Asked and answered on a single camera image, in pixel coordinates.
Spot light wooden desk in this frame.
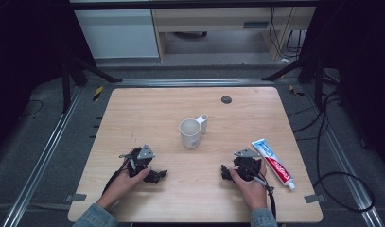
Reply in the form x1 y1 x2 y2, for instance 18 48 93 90
150 6 317 61

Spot thin black floor cable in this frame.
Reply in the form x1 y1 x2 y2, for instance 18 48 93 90
20 98 44 118

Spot hanging black cables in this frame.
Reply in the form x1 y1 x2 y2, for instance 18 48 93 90
268 6 307 60

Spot aluminium floor rail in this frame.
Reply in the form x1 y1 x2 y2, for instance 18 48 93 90
302 84 385 227
2 86 84 227
113 78 276 89

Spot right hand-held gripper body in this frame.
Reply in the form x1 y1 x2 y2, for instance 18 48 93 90
232 148 264 183

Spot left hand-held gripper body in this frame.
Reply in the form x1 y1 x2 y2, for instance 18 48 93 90
119 144 156 178

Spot toothpaste tube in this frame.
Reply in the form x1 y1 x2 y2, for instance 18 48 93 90
251 138 297 191

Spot person's left hand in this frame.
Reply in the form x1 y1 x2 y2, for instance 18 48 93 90
96 166 152 212

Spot white cabinet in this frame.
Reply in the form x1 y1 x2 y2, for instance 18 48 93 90
73 8 160 60

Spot person's right hand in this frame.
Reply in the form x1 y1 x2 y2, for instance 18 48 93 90
228 160 269 212

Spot left hand-held gripper cable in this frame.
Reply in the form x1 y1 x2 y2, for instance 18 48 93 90
101 153 138 195

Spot black floor cable loop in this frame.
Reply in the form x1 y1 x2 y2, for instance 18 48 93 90
287 89 376 213

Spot white cup with handle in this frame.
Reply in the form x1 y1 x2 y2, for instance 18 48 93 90
179 114 209 150

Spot grey tape piece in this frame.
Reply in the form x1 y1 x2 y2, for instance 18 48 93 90
64 192 88 203
304 193 326 204

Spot black metal stand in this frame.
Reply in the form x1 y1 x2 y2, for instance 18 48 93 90
261 46 341 110
61 55 123 114

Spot yellow black tape strip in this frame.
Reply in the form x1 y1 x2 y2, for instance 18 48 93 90
92 85 104 102
289 84 306 98

